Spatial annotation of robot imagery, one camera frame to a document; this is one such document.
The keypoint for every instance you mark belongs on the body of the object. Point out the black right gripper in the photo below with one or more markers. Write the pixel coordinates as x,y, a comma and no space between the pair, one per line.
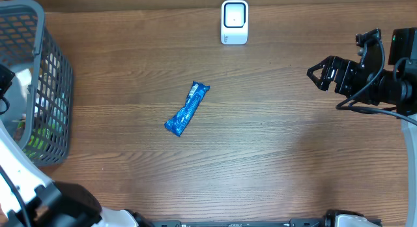
346,67

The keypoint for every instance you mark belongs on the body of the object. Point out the blue cookie packet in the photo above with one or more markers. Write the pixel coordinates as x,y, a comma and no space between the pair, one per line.
181,119

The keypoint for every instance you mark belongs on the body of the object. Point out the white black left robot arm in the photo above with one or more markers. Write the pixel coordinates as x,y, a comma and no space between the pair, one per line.
30,198

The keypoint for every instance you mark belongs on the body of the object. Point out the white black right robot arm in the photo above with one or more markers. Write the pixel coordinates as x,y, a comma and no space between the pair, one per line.
379,83

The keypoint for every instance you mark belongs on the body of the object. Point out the white barcode scanner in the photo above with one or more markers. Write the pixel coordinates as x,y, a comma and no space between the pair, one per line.
234,22

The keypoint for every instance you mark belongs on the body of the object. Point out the grey plastic mesh basket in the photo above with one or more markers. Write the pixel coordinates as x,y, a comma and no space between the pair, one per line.
36,84

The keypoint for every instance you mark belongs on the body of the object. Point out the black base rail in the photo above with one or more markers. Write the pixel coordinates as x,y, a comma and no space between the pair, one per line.
260,223

